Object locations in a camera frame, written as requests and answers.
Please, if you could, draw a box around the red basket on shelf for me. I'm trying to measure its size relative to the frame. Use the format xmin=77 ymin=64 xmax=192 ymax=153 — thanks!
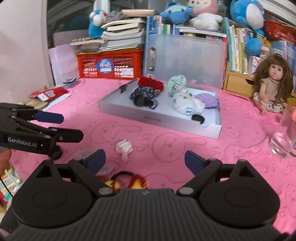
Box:
xmin=264 ymin=20 xmax=296 ymax=45

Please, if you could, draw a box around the white fluffy plush toy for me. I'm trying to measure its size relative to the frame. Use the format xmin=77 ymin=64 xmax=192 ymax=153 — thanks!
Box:
xmin=173 ymin=92 xmax=205 ymax=115

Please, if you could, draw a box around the red yellow hair scrunchie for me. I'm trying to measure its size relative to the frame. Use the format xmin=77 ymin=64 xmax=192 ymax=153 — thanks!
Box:
xmin=105 ymin=171 xmax=149 ymax=193

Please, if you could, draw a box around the translucent clipboard folder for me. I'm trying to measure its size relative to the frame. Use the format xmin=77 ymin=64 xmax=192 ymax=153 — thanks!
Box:
xmin=142 ymin=34 xmax=229 ymax=90

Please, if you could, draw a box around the white shallow cardboard box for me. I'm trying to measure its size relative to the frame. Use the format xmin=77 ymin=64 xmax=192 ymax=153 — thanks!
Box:
xmin=98 ymin=79 xmax=222 ymax=139

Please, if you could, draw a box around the black round hair tie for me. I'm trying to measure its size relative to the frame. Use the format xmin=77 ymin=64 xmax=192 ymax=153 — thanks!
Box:
xmin=133 ymin=95 xmax=155 ymax=108

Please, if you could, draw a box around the green checked cloth doll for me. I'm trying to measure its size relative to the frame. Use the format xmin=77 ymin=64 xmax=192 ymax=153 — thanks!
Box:
xmin=168 ymin=75 xmax=192 ymax=96

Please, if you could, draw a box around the blue plush toy right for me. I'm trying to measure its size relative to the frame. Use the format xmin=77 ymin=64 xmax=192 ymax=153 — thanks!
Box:
xmin=229 ymin=0 xmax=265 ymax=56

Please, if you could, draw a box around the blue doraemon plush left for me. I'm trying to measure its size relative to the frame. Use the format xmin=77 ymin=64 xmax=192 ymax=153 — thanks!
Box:
xmin=88 ymin=9 xmax=107 ymax=38

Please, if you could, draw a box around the blue floral drawstring pouch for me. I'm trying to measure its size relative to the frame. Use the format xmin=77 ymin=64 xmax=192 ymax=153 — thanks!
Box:
xmin=129 ymin=87 xmax=161 ymax=109

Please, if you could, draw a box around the small calculator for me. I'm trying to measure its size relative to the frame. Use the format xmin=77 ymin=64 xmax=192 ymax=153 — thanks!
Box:
xmin=63 ymin=77 xmax=77 ymax=84

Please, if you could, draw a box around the white paper strip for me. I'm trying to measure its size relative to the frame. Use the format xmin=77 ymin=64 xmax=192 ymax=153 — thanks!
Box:
xmin=42 ymin=93 xmax=71 ymax=111

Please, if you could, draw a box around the red plastic basket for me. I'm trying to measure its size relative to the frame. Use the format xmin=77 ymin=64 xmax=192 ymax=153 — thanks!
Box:
xmin=75 ymin=48 xmax=144 ymax=80

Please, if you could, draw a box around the brown haired baby doll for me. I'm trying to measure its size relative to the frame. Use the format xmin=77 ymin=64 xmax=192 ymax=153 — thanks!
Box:
xmin=253 ymin=54 xmax=293 ymax=115

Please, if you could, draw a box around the stack of books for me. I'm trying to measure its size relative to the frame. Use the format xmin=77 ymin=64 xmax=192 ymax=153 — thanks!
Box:
xmin=71 ymin=9 xmax=158 ymax=52

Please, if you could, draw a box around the purple plush toy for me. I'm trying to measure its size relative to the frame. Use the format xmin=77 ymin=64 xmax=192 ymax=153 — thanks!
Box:
xmin=194 ymin=93 xmax=219 ymax=108

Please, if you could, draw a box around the blue star plush toy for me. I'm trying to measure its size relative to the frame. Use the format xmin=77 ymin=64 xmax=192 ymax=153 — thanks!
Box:
xmin=159 ymin=2 xmax=194 ymax=25

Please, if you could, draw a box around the black round disc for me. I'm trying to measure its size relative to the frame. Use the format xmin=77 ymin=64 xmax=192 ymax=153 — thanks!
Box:
xmin=191 ymin=114 xmax=205 ymax=125

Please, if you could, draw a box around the person left hand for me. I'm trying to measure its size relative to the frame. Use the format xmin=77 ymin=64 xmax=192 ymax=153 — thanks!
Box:
xmin=0 ymin=149 xmax=12 ymax=176

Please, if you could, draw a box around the red crocheted yarn item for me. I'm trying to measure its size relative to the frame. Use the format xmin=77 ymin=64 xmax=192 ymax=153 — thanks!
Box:
xmin=138 ymin=76 xmax=164 ymax=92

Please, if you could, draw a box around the small white crumpled toy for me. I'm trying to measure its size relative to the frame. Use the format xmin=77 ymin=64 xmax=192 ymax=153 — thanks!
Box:
xmin=115 ymin=140 xmax=133 ymax=162

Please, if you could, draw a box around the wooden desk drawer organizer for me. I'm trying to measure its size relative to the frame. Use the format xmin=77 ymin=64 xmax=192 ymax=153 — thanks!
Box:
xmin=222 ymin=62 xmax=296 ymax=107

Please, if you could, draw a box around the pink bunny print cloth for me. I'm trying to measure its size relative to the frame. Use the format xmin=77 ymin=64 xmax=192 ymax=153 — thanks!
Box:
xmin=9 ymin=77 xmax=296 ymax=235

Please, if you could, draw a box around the black binder clip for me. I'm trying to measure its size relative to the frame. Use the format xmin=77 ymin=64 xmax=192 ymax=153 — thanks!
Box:
xmin=119 ymin=82 xmax=130 ymax=93

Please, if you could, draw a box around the red card packet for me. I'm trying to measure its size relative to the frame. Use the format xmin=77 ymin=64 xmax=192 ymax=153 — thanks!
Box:
xmin=29 ymin=87 xmax=69 ymax=101

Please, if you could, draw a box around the white pink plush toy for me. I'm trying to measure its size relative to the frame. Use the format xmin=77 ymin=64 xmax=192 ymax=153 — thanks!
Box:
xmin=187 ymin=0 xmax=223 ymax=32

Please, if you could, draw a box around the clear drinking glass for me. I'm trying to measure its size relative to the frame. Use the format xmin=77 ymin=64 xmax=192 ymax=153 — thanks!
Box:
xmin=269 ymin=107 xmax=295 ymax=158

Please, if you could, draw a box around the row of upright books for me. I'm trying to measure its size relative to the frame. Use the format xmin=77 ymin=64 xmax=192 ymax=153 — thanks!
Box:
xmin=147 ymin=16 xmax=295 ymax=77

